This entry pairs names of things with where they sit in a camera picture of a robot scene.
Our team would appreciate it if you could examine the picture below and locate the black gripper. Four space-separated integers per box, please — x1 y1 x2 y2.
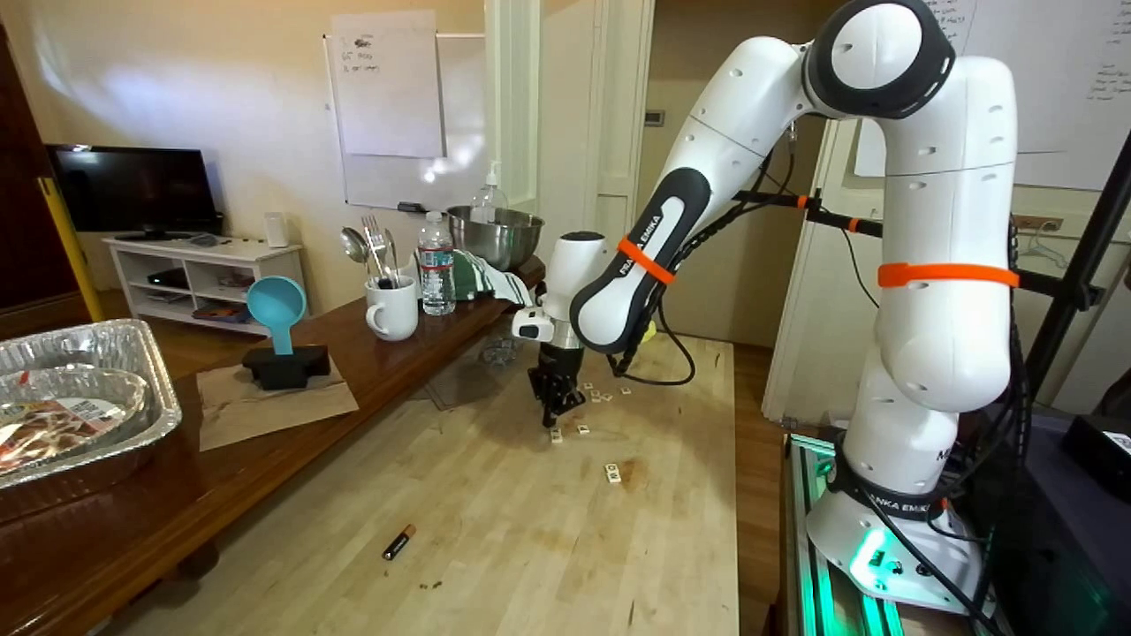
528 347 590 431

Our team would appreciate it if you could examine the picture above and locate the black rectangular block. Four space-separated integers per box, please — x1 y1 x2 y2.
239 343 336 393

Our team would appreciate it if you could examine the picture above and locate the crumpled clear plastic bottle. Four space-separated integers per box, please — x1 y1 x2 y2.
474 333 528 374

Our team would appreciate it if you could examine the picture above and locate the green white striped towel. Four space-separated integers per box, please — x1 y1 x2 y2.
454 246 548 315

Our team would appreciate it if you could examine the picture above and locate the stainless steel mixing bowl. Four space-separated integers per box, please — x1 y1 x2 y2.
443 206 548 275

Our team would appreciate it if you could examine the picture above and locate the clear plastic water bottle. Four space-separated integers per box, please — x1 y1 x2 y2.
415 207 458 317

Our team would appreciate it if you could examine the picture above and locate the white ceramic mug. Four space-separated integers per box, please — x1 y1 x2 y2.
362 275 425 347

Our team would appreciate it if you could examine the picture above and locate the clear pump sanitizer bottle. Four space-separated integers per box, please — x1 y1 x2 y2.
469 170 513 224

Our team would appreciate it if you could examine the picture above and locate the small black marker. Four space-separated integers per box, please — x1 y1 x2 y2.
377 524 417 566

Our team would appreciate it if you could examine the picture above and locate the metal spoon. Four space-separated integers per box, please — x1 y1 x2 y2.
368 222 402 287

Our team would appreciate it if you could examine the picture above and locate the metal ladle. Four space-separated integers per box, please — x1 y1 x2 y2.
341 222 377 287

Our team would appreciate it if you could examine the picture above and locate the brown cardboard sheet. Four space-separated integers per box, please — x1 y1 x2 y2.
192 353 363 455

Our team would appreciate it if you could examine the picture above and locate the black mounting rod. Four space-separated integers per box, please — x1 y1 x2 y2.
736 182 886 241

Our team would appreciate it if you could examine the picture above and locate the dark brown wooden table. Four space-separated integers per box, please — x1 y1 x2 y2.
0 287 550 636

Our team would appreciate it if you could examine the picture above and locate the white paper sheet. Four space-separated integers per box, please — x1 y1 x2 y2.
332 9 447 158

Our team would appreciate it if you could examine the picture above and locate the white television shelf unit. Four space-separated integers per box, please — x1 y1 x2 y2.
104 233 312 340

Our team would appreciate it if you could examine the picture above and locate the aluminium foil tray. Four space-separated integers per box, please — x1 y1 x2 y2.
0 315 189 494

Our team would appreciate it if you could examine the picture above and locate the black flat television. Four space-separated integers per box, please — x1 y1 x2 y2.
45 140 231 243

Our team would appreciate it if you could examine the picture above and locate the yellow pole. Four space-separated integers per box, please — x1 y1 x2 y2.
31 171 105 323

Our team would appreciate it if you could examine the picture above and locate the red white plastic wrapper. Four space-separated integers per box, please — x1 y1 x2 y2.
0 395 131 475

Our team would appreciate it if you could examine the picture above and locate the black controller box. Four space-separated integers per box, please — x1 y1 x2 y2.
1000 385 1131 636

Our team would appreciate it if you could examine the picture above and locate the black stand pole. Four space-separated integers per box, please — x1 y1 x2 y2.
1020 127 1131 408

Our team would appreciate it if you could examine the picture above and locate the dark brown wooden cabinet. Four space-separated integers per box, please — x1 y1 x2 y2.
0 20 86 310

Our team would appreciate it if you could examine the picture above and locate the white board with handwriting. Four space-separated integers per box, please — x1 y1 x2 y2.
852 0 1131 195

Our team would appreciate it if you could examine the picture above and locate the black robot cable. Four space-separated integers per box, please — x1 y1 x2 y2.
607 171 806 393

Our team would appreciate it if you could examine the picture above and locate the orange velcro strap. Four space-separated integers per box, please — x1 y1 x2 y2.
878 256 1020 292
616 236 681 290

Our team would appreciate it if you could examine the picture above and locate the white wall whiteboard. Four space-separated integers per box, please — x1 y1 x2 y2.
318 9 490 216

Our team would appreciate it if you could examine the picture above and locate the white door frame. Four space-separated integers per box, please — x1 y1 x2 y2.
476 0 548 222

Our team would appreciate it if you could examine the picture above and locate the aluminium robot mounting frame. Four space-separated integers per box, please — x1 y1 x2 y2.
779 425 1003 636

